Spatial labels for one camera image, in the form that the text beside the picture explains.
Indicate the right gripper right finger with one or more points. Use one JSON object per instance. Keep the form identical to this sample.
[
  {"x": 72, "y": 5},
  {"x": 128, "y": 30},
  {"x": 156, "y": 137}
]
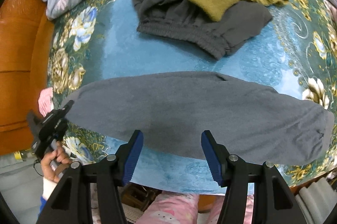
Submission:
[{"x": 216, "y": 157}]

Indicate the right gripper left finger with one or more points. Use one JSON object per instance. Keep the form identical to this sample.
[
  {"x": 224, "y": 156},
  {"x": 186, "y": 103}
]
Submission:
[{"x": 127, "y": 158}]

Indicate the grey fleece sweatpants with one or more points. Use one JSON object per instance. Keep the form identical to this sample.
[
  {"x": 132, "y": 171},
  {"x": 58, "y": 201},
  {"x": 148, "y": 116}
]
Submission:
[{"x": 173, "y": 109}]

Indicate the pink patterned pajama trousers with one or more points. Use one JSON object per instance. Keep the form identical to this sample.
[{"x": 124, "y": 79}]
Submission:
[{"x": 171, "y": 207}]

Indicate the teal floral bed blanket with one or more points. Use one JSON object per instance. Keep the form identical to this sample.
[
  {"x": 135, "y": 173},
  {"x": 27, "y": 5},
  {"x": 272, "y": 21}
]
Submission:
[{"x": 145, "y": 65}]

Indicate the dark grey sweatpants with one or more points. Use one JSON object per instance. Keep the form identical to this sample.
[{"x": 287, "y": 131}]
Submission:
[{"x": 182, "y": 20}]

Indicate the orange wooden bed frame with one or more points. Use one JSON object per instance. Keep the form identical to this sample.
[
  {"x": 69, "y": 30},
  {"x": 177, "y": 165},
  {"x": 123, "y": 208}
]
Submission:
[{"x": 25, "y": 43}]

